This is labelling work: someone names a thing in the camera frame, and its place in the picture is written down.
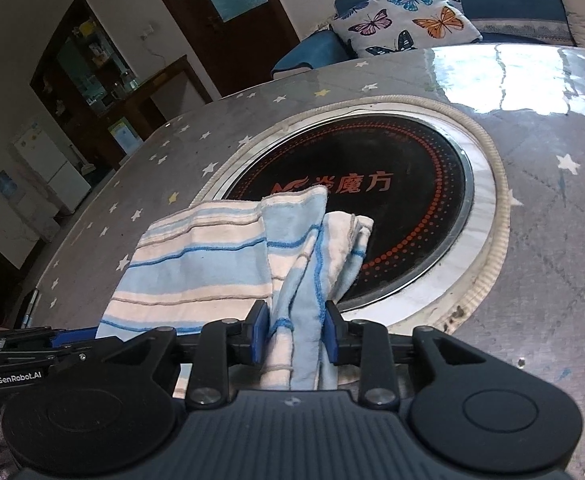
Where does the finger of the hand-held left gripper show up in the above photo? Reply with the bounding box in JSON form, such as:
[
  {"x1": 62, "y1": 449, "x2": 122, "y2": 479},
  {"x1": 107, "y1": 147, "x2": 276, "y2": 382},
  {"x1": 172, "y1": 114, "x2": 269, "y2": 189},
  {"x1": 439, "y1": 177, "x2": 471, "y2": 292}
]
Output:
[{"x1": 50, "y1": 326, "x2": 100, "y2": 350}]

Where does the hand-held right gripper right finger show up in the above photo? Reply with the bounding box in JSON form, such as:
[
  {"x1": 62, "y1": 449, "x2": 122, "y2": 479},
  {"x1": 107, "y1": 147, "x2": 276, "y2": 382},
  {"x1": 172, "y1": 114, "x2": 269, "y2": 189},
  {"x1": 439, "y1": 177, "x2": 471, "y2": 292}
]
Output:
[{"x1": 324, "y1": 299, "x2": 499, "y2": 409}]

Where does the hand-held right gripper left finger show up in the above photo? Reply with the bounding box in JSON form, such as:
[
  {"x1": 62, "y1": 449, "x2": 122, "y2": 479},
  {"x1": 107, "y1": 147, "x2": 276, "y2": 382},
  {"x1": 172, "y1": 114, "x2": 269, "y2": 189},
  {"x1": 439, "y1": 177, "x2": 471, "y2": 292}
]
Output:
[{"x1": 103, "y1": 299, "x2": 269, "y2": 409}]

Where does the blue beige striped garment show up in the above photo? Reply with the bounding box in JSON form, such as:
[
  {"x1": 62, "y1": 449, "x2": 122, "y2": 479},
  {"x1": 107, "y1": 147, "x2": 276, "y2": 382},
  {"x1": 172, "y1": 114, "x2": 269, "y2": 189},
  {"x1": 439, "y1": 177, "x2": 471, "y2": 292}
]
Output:
[{"x1": 95, "y1": 185, "x2": 376, "y2": 394}]

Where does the blue water dispenser bottle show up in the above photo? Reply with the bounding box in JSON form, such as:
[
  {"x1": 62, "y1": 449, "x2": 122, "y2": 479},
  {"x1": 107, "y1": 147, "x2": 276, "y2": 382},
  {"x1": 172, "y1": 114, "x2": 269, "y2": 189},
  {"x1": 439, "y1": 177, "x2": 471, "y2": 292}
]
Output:
[{"x1": 0, "y1": 170, "x2": 38, "y2": 212}]

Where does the round induction cooktop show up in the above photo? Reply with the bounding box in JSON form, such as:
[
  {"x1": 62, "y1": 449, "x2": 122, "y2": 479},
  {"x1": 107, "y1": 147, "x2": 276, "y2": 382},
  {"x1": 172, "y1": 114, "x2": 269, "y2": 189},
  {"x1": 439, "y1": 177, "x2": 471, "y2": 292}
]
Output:
[{"x1": 211, "y1": 110, "x2": 498, "y2": 322}]

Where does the white refrigerator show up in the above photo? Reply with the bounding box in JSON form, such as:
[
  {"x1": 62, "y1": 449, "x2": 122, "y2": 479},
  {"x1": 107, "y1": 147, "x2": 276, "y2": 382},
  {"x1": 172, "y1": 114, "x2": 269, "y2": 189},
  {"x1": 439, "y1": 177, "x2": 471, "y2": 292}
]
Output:
[{"x1": 12, "y1": 125, "x2": 93, "y2": 216}]

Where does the blue white carton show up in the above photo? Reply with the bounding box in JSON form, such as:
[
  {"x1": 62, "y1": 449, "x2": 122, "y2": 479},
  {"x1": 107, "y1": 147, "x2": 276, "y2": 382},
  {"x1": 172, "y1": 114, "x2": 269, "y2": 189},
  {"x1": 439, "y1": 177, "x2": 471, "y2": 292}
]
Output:
[{"x1": 107, "y1": 116, "x2": 141, "y2": 156}]

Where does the grey star tablecloth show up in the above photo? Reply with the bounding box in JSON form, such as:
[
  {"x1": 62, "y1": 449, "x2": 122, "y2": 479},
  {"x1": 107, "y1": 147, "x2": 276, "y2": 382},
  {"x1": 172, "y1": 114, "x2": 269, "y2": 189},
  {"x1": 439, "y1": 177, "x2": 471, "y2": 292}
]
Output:
[{"x1": 29, "y1": 42, "x2": 585, "y2": 480}]

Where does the dark wooden cabinet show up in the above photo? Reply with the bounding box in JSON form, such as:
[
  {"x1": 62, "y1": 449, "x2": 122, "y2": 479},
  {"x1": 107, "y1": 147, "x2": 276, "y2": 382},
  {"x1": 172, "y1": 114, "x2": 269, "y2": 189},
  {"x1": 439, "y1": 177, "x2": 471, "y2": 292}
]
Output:
[{"x1": 29, "y1": 0, "x2": 214, "y2": 171}]

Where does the dark wooden door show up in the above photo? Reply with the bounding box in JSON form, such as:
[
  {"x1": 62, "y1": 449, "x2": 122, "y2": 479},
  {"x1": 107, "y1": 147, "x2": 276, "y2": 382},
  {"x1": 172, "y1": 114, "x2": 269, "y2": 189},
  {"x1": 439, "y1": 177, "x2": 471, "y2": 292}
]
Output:
[{"x1": 137, "y1": 0, "x2": 303, "y2": 102}]

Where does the butterfly print pillow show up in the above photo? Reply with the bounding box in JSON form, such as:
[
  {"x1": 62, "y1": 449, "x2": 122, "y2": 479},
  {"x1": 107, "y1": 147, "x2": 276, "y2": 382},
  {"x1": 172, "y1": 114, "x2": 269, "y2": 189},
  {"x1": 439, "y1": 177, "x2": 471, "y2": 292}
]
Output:
[{"x1": 329, "y1": 0, "x2": 483, "y2": 59}]

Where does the blue sofa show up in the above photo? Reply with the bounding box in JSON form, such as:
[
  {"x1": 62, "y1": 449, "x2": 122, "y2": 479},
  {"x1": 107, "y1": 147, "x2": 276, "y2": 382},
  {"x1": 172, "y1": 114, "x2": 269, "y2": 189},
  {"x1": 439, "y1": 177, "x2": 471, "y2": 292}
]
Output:
[{"x1": 271, "y1": 0, "x2": 585, "y2": 81}]

